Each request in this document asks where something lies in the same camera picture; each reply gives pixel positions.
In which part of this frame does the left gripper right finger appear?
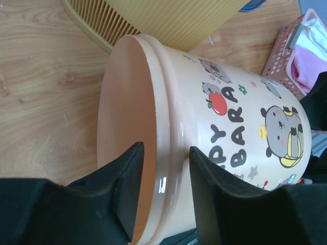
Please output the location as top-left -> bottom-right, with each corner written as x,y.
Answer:
189,146 -> 326,244

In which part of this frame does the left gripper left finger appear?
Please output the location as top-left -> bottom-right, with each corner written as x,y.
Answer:
1,142 -> 144,244

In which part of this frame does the peach cartoon plastic bucket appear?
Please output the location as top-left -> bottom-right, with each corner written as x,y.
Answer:
97,34 -> 311,244

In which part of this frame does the yellow slatted waste bin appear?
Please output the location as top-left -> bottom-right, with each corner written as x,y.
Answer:
62,0 -> 248,53

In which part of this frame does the large blue plastic bucket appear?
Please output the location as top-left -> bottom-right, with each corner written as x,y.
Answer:
239,0 -> 266,13

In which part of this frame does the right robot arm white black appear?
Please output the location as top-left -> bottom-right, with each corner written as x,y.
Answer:
300,71 -> 326,184

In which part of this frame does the pink perforated basket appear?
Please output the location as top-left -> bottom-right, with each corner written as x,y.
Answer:
262,8 -> 326,100

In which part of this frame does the pink towel in basket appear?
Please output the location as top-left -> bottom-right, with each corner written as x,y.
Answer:
291,45 -> 326,94

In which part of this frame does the white cloth in basket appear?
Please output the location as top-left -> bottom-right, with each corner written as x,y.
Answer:
296,18 -> 326,61

